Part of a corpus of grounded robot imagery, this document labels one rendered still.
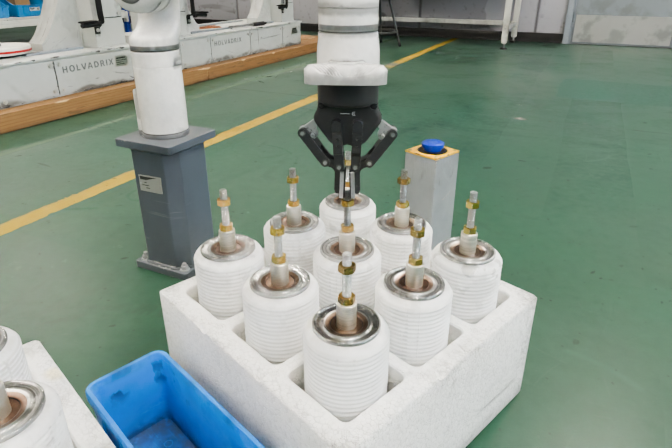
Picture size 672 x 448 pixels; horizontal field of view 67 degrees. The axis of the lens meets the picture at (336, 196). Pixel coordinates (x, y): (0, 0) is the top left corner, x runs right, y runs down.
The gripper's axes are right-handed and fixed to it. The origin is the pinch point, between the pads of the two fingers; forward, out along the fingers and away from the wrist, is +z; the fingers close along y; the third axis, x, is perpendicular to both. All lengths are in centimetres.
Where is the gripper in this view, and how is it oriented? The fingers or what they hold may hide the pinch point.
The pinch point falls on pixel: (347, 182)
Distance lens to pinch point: 67.7
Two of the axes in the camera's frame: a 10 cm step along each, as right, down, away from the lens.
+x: -0.7, 4.0, -9.2
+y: -10.0, -0.2, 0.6
